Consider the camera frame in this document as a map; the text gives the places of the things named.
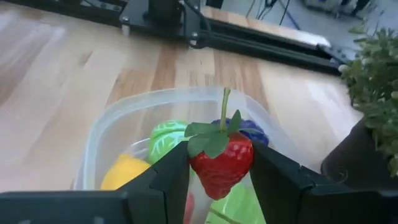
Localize clear plastic tupperware container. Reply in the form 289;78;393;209
73;86;301;224

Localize green toy cabbage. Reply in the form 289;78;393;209
147;119;190;166

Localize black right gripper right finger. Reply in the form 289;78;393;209
250;141;374;224

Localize green plant in black pot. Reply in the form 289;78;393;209
320;26;398;189

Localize yellow toy lemon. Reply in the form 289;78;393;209
99;154;152;191

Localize light green toy vegetable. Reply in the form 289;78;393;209
205;182;267;224

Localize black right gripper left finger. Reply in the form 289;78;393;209
119;141;190;224

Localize purple toy grapes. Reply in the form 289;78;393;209
211;117;270;146

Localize black metal table frame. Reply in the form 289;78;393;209
0;0;343;75

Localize red toy strawberry long stem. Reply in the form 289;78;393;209
183;88;254;201

